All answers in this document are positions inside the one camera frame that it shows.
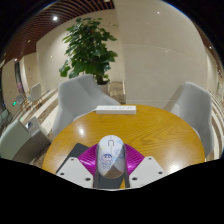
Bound light grey shell chair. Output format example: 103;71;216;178
163;81;214;158
51;73;121;138

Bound grey-green armchair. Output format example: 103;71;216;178
0;116;52;164

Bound group of white chairs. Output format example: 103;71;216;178
14;82;43;108

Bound black mouse pad green lines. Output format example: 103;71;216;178
55;142;90;174

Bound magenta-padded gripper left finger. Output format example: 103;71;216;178
55;143;101;189

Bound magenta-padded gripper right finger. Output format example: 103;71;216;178
121;143;167;189

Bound green potted plant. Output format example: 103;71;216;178
59;17;119;95

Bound white power strip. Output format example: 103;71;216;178
95;105;137;115

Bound white cartoon-print computer mouse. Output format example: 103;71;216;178
95;134;128;180

